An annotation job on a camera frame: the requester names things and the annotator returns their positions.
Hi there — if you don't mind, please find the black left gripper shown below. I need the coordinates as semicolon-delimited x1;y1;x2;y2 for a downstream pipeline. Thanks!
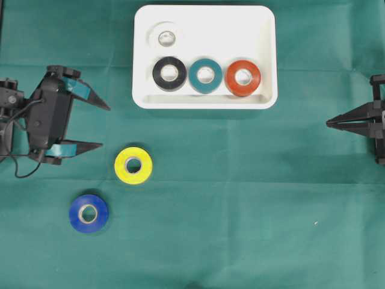
25;65;110;164

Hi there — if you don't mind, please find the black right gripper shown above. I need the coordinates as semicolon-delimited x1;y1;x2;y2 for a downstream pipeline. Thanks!
326;74;384;164

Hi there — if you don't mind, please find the black tape roll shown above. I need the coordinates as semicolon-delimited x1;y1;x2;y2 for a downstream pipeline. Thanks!
152;57;187;92

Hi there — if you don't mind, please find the white tape roll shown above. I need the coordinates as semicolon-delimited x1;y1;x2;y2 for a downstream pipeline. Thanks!
147;21;181;52

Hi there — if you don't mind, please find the teal tape roll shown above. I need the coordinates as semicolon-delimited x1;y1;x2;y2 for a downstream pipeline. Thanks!
188;58;223;94

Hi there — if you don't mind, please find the red tape roll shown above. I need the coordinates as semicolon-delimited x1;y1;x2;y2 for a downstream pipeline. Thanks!
225;60;261;97

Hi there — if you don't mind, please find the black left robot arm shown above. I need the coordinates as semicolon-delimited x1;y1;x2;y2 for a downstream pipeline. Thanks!
1;65;110;165

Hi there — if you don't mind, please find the yellow tape roll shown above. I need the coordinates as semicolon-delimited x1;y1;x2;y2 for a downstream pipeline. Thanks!
114;147;153;185

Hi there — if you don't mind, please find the blue tape roll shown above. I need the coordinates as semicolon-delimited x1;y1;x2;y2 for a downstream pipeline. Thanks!
69;194;109;234

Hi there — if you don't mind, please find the white plastic tray case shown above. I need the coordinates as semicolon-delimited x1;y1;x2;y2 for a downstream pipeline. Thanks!
132;5;278;110

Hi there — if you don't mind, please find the green table cloth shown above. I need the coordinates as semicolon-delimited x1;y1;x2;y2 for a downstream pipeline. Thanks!
1;1;384;288

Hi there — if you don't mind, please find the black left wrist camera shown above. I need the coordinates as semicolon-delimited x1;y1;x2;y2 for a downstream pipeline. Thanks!
26;77;73;149

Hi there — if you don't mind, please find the black camera cable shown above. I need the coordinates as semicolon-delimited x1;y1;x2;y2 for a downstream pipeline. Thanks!
0;98;46;178

